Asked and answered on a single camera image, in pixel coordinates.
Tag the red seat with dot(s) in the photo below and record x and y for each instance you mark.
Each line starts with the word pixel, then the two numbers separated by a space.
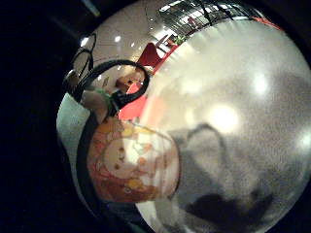
pixel 133 108

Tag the red chair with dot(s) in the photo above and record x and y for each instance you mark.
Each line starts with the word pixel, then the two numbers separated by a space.
pixel 149 55

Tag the staircase railing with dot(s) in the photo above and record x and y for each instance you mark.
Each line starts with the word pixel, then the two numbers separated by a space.
pixel 200 14

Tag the green potted plant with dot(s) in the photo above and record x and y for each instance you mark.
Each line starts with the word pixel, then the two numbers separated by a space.
pixel 180 39

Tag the brown wooden box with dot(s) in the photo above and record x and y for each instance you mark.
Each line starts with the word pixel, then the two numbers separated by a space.
pixel 124 83

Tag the orange cartoon print cup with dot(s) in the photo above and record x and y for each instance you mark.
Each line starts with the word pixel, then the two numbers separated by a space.
pixel 136 161

